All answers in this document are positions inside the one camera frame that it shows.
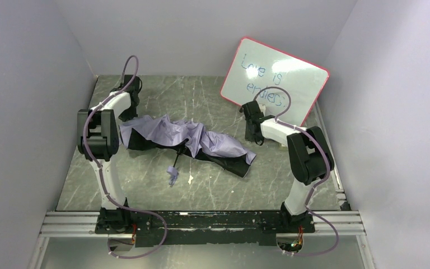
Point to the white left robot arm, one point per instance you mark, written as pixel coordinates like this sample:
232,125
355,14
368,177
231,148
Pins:
99,140

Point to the red framed whiteboard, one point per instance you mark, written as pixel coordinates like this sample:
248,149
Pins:
286,85

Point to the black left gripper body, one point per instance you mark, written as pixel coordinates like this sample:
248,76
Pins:
129,112

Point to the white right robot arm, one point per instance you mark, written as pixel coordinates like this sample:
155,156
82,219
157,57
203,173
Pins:
310,158

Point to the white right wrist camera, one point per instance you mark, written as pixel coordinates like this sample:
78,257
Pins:
263,109

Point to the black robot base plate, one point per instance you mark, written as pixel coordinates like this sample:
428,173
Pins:
201,227

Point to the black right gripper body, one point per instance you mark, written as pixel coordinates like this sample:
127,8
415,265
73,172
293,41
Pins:
253,131

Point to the lilac and black folding umbrella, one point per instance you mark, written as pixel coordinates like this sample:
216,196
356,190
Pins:
187,138

